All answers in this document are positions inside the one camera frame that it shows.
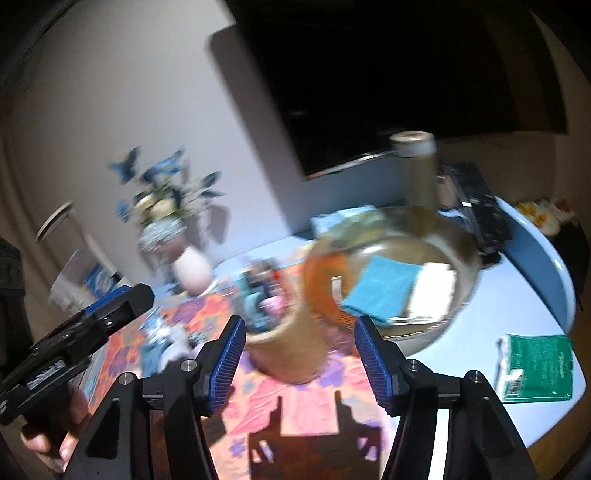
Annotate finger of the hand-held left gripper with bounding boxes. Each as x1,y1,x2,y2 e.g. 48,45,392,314
83,282,156,332

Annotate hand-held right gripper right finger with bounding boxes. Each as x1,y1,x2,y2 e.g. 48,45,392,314
353,315,539,480

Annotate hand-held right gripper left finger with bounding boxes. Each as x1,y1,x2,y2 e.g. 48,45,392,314
65,315,247,480

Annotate kraft paper box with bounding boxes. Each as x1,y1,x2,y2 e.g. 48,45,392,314
244,286,352,387

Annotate pink soft item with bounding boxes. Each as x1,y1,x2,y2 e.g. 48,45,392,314
262,295,286,319

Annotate person's left hand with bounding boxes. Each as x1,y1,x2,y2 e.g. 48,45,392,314
21,385,92,472

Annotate blue book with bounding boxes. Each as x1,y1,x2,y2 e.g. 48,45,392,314
82,265,123,297

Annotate teal plastic item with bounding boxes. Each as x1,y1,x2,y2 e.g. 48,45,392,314
245,294,266,329

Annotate pink ribbed vase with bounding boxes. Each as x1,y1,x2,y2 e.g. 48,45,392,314
171,244,216,297

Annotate orange floral mat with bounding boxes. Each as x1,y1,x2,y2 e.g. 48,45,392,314
85,256,408,480

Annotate blue cloth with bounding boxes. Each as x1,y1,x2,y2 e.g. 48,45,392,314
339,256,419,325

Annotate blue and white artificial flowers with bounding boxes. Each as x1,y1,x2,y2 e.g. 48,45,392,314
107,146,228,254

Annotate orange cloth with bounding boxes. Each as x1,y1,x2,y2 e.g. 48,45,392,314
306,255,365,329

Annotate white cloth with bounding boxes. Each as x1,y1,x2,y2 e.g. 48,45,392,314
401,261,458,320

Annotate white desk lamp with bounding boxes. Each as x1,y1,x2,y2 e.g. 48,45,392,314
36,200,117,306

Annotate metal bowl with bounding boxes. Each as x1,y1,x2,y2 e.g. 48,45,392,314
304,205,484,357

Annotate light blue plastic packet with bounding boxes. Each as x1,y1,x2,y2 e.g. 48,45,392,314
309,205,380,237

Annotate green packet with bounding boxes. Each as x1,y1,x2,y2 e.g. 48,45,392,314
496,333,574,403

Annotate black box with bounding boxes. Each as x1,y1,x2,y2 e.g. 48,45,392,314
438,164,514,256

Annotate black flat screen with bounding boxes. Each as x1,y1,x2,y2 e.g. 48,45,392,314
226,0,568,182

